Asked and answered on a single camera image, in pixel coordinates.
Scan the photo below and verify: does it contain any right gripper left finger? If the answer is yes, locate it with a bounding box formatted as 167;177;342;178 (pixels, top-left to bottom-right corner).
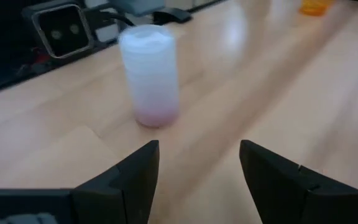
71;139;160;224

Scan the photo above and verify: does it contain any small translucent pink bottle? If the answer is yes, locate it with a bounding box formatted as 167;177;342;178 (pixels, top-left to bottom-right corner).
118;24;180;128

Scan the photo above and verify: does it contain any white cap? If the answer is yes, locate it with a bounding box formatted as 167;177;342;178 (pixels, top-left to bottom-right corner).
299;0;335;17

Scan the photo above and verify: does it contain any black depth camera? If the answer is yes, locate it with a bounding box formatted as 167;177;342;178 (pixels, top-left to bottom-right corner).
22;0;98;62

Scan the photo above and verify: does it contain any black camera cable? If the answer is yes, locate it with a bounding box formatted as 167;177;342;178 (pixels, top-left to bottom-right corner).
99;11;136;27

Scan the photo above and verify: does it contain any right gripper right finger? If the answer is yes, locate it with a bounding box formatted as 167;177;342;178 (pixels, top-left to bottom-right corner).
239;139;358;224

